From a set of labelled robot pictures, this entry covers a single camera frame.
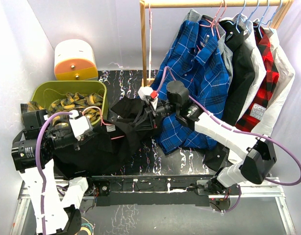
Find coiled cables on floor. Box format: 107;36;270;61
80;220;96;235

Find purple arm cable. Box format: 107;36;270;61
155;66;301;212
35;111;74;235

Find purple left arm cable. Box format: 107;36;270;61
35;111;74;235

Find white orange drawer box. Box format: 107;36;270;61
54;39;98;81

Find red black plaid shirt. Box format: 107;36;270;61
235;23;279;132

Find yellow plaid shirt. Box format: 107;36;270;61
20;90;108;125

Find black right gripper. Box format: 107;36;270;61
129;100;178;132

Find blue plaid shirt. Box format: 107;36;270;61
151;19;229;154

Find white grey hanging shirt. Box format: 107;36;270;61
236;14;266;122

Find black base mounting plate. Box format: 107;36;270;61
83;175;239;207

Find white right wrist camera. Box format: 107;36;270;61
138;87;158;110

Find pink hanger holding blue shirt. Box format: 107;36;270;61
199;0;227;39

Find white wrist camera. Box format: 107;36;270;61
69;110;93;141
138;87;158;110

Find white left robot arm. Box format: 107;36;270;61
11;109;95;235

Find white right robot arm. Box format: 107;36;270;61
134;81;276;194

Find blue wire hanger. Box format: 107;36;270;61
260;0;283;34
224;0;247;34
247;0;264;37

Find wooden clothes rack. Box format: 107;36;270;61
140;0;294;87

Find green plastic basket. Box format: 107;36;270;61
30;80;109;128

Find black hanging shirt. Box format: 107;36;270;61
204;20;256;172

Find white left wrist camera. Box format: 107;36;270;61
69;110;93;141

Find pink wire hanger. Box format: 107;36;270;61
147;1;152;83
81;106;125;140

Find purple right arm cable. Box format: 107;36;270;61
155;66;301;212

